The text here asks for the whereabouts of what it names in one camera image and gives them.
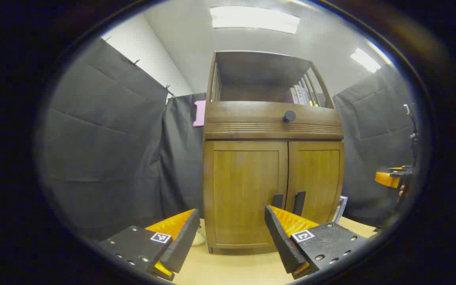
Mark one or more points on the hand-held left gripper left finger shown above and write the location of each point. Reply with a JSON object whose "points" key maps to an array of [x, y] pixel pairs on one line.
{"points": [[182, 245]]}

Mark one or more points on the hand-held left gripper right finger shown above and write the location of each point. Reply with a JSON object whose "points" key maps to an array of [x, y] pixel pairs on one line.
{"points": [[281, 241]]}

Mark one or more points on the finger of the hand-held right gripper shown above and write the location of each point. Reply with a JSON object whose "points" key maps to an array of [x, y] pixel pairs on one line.
{"points": [[386, 179]]}

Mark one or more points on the wooden cabinet door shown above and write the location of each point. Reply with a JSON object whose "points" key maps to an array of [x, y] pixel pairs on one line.
{"points": [[315, 174], [244, 190]]}

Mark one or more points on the wooden double-door shoe cabinet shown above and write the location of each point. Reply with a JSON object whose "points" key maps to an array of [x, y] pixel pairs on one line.
{"points": [[259, 67]]}

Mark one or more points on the wooden cabinet drawer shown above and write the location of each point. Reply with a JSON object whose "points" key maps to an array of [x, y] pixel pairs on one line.
{"points": [[251, 116]]}

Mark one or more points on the cream plush toy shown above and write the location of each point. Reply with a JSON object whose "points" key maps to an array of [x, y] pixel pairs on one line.
{"points": [[199, 239]]}

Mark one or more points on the thick white book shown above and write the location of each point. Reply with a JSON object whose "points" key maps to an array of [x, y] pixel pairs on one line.
{"points": [[341, 209]]}

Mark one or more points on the small ceiling light panel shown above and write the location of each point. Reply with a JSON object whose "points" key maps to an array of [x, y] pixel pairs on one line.
{"points": [[365, 60]]}

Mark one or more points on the round black drawer knob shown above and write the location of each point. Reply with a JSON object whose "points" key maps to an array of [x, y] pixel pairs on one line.
{"points": [[289, 116]]}

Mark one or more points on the small white spine book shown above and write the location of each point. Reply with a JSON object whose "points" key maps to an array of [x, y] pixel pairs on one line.
{"points": [[304, 95], [293, 95], [298, 95]]}

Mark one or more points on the black backdrop cloth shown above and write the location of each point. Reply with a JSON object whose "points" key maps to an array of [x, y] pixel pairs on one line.
{"points": [[105, 138]]}

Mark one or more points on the large ceiling light panel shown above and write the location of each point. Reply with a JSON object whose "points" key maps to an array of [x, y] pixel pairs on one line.
{"points": [[253, 19]]}

